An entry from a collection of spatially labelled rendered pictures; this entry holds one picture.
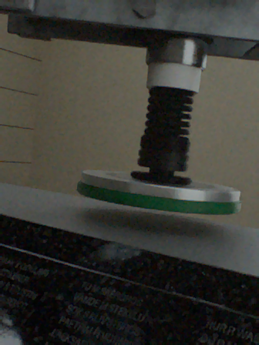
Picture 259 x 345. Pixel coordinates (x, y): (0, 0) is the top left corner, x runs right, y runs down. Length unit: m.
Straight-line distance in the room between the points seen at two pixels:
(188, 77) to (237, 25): 0.09
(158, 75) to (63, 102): 6.47
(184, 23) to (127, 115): 5.82
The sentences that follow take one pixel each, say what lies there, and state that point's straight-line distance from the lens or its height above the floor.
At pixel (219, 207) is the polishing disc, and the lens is 0.58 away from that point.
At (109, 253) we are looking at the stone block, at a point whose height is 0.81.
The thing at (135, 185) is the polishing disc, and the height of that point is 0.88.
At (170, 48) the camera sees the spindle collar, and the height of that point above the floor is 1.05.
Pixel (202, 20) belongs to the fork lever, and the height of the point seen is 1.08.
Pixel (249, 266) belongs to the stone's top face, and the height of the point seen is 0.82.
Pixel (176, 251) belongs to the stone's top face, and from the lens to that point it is 0.48.
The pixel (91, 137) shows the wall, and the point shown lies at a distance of 6.72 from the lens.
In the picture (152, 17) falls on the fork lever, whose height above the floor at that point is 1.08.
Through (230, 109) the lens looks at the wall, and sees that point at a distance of 5.78.
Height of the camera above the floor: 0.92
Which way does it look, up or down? 5 degrees down
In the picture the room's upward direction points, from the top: 7 degrees clockwise
